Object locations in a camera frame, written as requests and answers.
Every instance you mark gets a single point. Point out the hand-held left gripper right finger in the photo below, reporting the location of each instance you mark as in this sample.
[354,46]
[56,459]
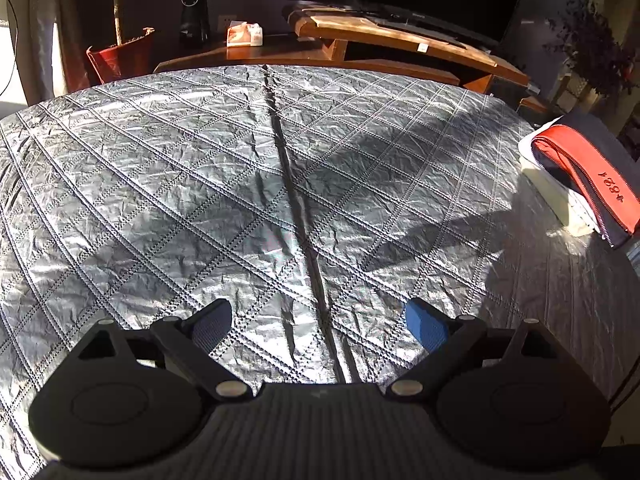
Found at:
[425,325]

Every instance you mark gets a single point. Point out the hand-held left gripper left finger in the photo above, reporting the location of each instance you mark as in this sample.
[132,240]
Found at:
[212,322]

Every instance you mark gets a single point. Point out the silver quilted blanket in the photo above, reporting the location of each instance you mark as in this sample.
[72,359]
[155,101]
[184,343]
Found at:
[200,185]

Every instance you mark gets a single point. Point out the white folded garment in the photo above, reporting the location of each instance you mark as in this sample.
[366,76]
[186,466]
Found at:
[555,195]

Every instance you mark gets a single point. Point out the red plant pot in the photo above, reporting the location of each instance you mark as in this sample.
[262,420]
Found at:
[120,62]

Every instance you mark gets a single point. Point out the wooden TV cabinet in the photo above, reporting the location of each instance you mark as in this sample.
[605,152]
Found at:
[280,52]

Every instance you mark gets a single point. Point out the orange and white tissue pack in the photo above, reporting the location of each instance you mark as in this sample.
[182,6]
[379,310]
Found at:
[242,35]

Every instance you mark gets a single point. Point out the wooden TV riser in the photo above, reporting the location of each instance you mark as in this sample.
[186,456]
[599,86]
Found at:
[380,27]

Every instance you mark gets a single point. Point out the black speaker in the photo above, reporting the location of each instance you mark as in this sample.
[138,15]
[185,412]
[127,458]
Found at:
[194,20]

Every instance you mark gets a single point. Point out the dried purple flower bouquet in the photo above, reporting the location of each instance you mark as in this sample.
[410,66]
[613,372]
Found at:
[590,45]

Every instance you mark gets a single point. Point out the beige curtain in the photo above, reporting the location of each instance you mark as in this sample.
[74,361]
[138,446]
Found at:
[50,35]

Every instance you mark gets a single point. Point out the green potted tree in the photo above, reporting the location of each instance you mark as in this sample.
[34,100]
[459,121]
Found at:
[118,5]

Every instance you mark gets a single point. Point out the white wall socket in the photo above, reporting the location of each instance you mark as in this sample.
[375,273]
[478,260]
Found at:
[226,22]

